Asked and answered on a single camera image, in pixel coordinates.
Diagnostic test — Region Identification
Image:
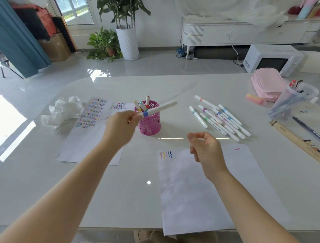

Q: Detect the black tripod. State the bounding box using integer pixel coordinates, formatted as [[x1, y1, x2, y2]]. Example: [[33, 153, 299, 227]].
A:
[[0, 57, 25, 80]]

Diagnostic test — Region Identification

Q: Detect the pink mesh pen holder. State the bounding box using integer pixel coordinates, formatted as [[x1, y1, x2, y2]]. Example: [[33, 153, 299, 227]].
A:
[[134, 100, 161, 136]]

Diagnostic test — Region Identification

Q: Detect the pink pencil case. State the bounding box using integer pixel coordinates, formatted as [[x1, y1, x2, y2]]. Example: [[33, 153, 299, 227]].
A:
[[250, 68, 291, 102]]

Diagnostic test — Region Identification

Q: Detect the black pen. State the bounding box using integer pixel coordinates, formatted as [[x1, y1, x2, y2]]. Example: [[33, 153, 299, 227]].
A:
[[292, 116, 320, 141]]

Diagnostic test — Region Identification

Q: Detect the person's left hand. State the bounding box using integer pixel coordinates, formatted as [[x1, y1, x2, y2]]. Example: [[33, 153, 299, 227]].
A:
[[101, 110, 143, 149]]

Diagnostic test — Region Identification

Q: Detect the white power cable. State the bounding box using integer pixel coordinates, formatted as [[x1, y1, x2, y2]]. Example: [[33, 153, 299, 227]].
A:
[[228, 17, 245, 66]]

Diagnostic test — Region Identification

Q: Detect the white sheer cloth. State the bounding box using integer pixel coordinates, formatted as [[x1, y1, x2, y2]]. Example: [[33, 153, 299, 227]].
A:
[[174, 0, 302, 27]]

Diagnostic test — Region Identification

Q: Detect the brown cardboard box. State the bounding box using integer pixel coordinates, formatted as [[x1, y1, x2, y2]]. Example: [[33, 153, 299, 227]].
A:
[[38, 33, 72, 62]]

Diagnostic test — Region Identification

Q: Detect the white paper with many squiggles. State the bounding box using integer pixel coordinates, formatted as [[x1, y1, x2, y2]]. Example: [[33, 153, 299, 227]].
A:
[[57, 97, 136, 166]]

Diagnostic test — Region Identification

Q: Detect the white paper with few squiggles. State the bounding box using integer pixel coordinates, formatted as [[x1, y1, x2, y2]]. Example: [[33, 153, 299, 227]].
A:
[[157, 144, 292, 236]]

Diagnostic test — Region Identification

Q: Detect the pastel bottle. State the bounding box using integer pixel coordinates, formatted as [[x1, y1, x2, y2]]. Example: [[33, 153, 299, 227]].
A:
[[297, 0, 318, 20]]

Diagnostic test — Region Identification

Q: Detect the pink eraser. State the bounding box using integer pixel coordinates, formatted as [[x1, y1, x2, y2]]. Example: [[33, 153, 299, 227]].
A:
[[245, 93, 267, 106]]

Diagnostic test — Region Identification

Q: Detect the tall white ribbed planter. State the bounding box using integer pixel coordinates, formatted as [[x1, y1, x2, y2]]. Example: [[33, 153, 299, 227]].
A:
[[115, 25, 141, 61]]

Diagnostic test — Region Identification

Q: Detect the wooden ruler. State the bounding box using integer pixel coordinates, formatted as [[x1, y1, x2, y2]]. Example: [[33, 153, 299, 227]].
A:
[[269, 120, 320, 163]]

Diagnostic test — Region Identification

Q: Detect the red bag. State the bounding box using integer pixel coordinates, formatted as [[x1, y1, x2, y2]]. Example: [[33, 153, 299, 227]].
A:
[[11, 4, 58, 38]]

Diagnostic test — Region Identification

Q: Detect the row of white pens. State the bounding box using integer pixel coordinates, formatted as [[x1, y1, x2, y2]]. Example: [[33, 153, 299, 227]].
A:
[[189, 95, 251, 143]]

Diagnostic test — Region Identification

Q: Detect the white box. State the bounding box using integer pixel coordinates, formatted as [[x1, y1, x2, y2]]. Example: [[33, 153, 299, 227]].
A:
[[299, 51, 320, 74]]

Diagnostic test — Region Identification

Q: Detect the white low cabinet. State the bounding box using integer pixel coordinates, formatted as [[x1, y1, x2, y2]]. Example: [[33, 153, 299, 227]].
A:
[[181, 17, 320, 59]]

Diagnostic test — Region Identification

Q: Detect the white marker with blue band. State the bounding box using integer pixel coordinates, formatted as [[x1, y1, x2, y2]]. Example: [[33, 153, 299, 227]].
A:
[[136, 101, 178, 118]]

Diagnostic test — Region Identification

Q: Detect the small green potted plant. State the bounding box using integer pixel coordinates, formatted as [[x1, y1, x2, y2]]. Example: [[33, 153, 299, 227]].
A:
[[86, 27, 123, 62]]

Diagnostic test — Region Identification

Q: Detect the blue curtain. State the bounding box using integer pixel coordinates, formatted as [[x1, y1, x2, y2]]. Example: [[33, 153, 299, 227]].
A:
[[0, 0, 52, 79]]

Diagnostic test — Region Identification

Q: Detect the person's right forearm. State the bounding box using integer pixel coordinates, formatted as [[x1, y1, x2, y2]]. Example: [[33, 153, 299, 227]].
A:
[[204, 170, 300, 243]]

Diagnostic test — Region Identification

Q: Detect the clear plastic pen container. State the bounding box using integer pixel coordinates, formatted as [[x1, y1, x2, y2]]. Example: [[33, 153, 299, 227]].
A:
[[268, 80, 320, 121]]

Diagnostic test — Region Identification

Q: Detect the person's right hand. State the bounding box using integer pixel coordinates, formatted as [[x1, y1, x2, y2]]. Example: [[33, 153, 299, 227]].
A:
[[187, 132, 229, 182]]

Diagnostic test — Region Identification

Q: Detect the tall green plant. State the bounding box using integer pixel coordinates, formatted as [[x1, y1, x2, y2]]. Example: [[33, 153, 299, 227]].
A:
[[96, 0, 152, 30]]

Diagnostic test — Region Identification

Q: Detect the crumpled white tissue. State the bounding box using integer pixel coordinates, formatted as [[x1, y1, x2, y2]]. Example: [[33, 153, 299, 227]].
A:
[[40, 96, 84, 130]]

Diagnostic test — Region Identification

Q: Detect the white microwave oven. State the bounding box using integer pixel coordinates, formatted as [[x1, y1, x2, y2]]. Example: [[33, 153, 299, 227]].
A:
[[243, 44, 304, 77]]

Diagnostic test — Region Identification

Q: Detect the person's left forearm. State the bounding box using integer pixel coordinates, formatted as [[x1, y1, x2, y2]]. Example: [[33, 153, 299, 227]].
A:
[[0, 141, 125, 243]]

